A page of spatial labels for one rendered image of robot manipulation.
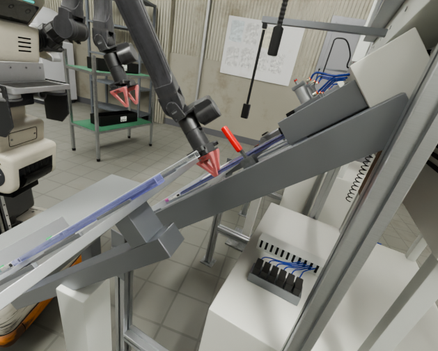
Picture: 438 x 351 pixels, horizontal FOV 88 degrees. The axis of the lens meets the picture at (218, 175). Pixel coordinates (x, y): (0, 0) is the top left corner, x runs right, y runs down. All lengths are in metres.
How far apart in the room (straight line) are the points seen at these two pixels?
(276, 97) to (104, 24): 3.47
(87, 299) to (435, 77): 0.57
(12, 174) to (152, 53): 0.69
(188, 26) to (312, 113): 4.29
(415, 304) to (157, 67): 0.72
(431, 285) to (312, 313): 0.20
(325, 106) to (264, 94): 3.85
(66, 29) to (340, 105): 1.00
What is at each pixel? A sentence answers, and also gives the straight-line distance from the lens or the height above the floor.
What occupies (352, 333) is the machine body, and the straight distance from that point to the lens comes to 0.84.
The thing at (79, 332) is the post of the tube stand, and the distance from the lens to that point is 0.57.
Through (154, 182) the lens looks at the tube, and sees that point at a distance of 0.28.
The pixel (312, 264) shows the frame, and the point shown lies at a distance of 0.90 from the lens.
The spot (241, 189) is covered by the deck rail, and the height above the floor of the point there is 0.99.
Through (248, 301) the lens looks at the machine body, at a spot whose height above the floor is 0.62.
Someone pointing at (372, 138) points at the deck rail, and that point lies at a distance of 0.40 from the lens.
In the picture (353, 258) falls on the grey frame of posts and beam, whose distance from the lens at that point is 0.44.
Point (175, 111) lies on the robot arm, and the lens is 0.67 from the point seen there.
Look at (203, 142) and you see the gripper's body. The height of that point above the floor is 1.00.
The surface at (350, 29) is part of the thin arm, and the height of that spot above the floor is 1.34.
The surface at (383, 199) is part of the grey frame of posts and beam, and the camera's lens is 0.40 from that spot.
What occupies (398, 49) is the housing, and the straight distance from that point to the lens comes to 0.42.
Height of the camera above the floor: 1.20
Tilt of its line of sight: 25 degrees down
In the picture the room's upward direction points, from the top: 11 degrees clockwise
